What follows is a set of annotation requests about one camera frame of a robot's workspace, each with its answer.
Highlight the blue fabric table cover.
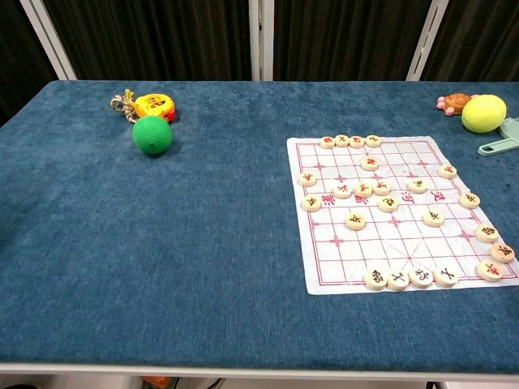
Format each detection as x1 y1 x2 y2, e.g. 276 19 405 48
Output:
0 79 519 366

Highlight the green rubber ball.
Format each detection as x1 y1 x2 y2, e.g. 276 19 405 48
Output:
131 115 174 156

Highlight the white paper xiangqi board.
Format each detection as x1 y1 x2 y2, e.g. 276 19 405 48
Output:
286 135 519 296

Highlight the black curtain panel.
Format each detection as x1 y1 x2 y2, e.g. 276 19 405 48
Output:
42 0 253 81
272 0 431 82
0 0 58 127
420 0 519 83

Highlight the brown pink turtle toy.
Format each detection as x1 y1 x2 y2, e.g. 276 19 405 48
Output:
435 92 479 118

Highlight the yellow tennis ball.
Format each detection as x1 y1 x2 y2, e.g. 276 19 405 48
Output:
461 94 508 135

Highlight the mint green hand brush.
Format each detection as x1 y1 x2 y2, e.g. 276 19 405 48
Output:
477 116 519 157

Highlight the yellow toy with rope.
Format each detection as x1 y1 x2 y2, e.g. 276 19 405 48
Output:
109 88 178 124

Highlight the white metal frame post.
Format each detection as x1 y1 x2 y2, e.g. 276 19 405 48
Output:
247 0 276 82
405 0 452 82
19 0 78 81

